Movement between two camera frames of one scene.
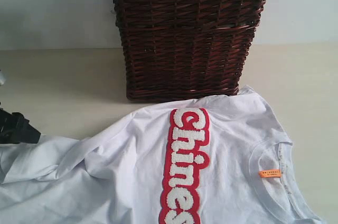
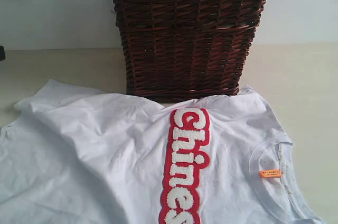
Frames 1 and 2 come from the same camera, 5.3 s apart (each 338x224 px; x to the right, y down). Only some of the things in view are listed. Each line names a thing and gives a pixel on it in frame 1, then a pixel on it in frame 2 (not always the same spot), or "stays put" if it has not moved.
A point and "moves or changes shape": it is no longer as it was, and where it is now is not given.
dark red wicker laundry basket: x=187 y=38 stays put
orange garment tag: x=270 y=173 stays put
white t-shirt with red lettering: x=218 y=159 moves or changes shape
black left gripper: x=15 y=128 → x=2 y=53
